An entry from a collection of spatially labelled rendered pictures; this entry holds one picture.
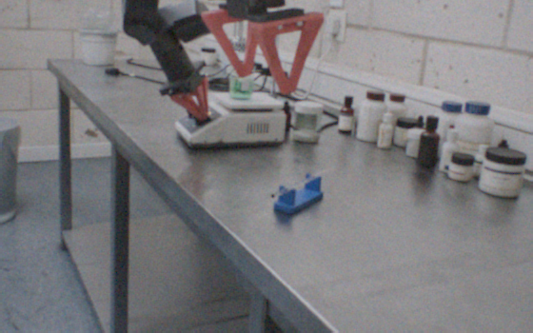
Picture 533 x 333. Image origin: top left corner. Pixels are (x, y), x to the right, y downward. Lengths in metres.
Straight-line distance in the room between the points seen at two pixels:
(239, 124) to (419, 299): 0.60
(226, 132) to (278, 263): 0.49
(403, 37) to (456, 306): 0.95
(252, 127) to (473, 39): 0.52
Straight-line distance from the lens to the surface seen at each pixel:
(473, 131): 1.17
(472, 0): 1.36
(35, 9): 3.49
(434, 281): 0.72
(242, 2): 0.54
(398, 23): 1.53
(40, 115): 3.58
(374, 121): 1.30
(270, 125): 1.18
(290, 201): 0.85
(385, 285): 0.69
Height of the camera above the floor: 1.06
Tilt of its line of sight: 15 degrees down
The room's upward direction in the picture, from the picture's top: 4 degrees clockwise
